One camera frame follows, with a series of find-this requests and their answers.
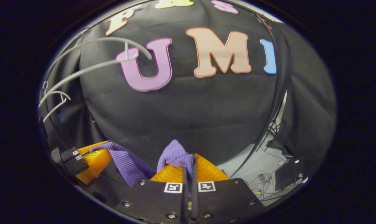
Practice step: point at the black backdrop cloth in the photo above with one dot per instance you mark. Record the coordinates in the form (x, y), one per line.
(191, 109)

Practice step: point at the small grey device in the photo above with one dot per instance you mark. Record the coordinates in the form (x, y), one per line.
(262, 178)

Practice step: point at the purple ribbed shirt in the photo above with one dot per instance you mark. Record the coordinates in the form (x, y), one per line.
(175, 155)

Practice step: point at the black tripod stand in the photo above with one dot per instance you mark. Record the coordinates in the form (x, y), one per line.
(272, 127)

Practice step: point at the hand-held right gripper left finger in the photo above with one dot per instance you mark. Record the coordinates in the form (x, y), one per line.
(184, 199)

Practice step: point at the white hanger with taped hook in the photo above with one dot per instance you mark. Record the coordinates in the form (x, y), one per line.
(126, 49)

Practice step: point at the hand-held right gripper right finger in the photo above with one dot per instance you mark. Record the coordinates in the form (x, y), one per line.
(195, 199)

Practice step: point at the black box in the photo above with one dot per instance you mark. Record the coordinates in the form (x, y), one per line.
(287, 174)

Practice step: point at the black clothes rail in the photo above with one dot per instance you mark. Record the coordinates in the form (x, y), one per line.
(278, 77)

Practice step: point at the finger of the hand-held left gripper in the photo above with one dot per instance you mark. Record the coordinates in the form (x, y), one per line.
(70, 153)
(96, 161)

